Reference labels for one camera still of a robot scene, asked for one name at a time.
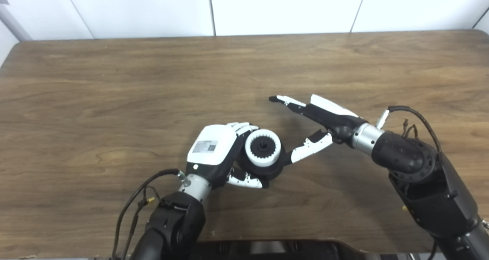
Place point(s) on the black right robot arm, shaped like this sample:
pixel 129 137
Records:
pixel 431 191

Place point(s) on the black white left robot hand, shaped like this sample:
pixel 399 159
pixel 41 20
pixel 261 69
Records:
pixel 212 145

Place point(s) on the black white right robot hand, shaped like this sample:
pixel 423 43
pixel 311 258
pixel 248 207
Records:
pixel 336 118

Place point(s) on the black robot torso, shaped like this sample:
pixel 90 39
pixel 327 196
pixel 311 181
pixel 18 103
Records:
pixel 286 250

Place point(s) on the round black stepped part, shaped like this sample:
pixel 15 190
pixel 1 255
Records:
pixel 267 172

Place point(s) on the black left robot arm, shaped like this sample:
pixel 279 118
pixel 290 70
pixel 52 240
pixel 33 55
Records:
pixel 172 225

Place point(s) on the grey wall corner post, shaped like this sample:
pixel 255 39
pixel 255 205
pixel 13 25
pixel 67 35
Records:
pixel 13 23

